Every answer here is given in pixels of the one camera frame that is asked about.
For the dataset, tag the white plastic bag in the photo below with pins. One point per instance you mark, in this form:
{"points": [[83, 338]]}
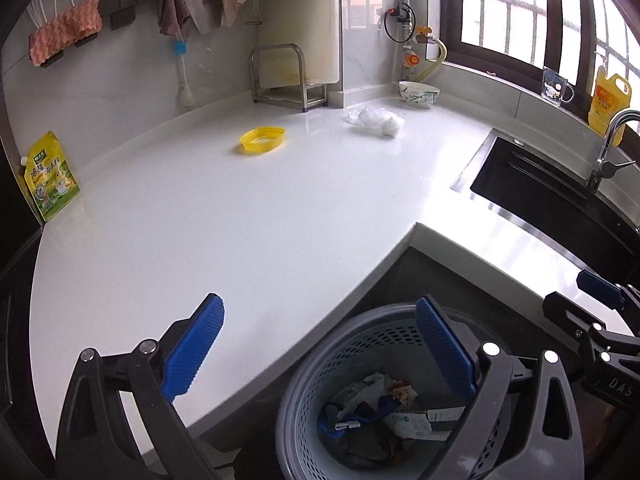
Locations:
{"points": [[368, 390]]}

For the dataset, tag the purple grey hanging cloth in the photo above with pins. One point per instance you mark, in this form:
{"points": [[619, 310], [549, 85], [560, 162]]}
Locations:
{"points": [[172, 18]]}

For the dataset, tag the blue white bottle brush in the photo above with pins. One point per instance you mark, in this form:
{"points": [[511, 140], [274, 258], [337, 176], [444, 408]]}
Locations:
{"points": [[184, 95]]}

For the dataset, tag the red white snack wrapper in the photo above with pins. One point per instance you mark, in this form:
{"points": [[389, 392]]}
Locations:
{"points": [[404, 394]]}

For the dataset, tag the dark grey rag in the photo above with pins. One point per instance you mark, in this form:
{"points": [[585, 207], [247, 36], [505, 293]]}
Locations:
{"points": [[369, 447]]}

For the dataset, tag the white cutting board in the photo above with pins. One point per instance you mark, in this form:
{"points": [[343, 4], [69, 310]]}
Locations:
{"points": [[312, 24]]}

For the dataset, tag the stainless steel rack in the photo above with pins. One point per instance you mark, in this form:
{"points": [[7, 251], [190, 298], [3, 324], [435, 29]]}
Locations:
{"points": [[278, 75]]}

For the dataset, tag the glass mug with cartoon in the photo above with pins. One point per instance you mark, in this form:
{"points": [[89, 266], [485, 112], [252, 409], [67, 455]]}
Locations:
{"points": [[555, 89]]}

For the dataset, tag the clear plastic blister package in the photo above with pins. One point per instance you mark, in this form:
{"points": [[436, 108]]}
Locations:
{"points": [[432, 425]]}

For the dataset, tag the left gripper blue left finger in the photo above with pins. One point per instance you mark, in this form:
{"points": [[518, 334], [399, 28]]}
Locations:
{"points": [[95, 440]]}

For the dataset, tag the crumpled clear plastic wrap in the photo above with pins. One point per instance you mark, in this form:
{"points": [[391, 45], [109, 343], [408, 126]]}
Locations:
{"points": [[375, 120]]}

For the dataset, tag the black kitchen sink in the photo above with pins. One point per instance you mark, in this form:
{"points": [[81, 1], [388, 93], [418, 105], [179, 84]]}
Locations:
{"points": [[552, 203]]}

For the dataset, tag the grey perforated trash bin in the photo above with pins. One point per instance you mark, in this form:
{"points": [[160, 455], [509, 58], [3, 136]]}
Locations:
{"points": [[383, 340]]}

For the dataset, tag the green yellow seasoning pouch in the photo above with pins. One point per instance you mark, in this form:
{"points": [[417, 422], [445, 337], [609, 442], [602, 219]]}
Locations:
{"points": [[48, 177]]}

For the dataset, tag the orange pink sponge cloth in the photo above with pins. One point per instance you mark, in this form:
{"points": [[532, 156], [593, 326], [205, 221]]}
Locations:
{"points": [[76, 23]]}

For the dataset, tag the gas valve with hose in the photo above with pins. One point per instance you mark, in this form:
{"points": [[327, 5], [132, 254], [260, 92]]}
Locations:
{"points": [[409, 26]]}

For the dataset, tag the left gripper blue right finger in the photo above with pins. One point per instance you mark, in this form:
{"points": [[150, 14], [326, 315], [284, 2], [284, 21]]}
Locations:
{"points": [[519, 420]]}

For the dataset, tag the white patterned ceramic bowl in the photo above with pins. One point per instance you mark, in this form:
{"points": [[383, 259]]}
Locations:
{"points": [[417, 94]]}

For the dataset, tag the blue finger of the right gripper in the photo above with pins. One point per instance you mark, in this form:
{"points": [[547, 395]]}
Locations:
{"points": [[599, 289]]}

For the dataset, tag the yellow oil bottle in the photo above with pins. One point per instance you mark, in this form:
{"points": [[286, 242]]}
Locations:
{"points": [[610, 95]]}

